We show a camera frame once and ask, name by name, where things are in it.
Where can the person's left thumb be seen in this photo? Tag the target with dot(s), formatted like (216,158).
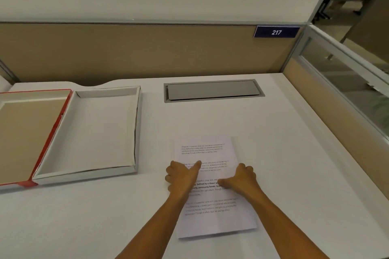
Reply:
(194,169)

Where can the person's right forearm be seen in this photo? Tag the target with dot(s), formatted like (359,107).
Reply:
(282,225)

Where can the person's left hand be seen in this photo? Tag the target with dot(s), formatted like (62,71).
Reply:
(181,178)

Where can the blue number sign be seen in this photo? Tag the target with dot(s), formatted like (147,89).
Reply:
(276,32)

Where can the red cardboard box tray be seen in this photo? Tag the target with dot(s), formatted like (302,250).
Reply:
(21,134)

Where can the person's right thumb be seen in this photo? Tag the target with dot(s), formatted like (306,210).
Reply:
(225,183)

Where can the person's left forearm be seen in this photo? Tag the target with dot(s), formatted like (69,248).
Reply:
(152,228)

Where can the printed white paper sheet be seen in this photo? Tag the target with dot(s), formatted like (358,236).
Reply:
(212,152)

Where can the beige desk divider panel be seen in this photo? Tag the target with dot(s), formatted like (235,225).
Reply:
(136,52)

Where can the white cardboard box lid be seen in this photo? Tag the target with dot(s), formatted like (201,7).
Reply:
(97,134)

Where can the glass side partition panel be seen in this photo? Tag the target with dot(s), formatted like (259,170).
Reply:
(340,85)

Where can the person's right hand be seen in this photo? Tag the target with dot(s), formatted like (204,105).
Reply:
(241,181)

